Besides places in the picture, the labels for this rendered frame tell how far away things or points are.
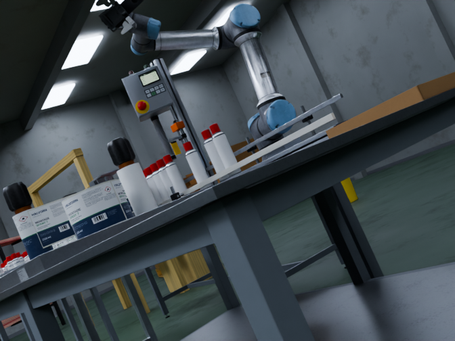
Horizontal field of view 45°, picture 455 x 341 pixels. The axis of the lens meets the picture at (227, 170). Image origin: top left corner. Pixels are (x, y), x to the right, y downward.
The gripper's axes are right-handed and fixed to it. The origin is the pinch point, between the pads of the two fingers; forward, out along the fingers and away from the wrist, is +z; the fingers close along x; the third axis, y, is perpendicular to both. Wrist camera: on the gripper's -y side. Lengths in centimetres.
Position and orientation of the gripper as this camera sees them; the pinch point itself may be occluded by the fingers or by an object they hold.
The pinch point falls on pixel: (120, 7)
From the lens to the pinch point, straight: 186.2
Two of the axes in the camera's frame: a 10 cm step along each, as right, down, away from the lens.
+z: 1.6, 2.0, -9.7
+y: -7.5, 6.7, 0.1
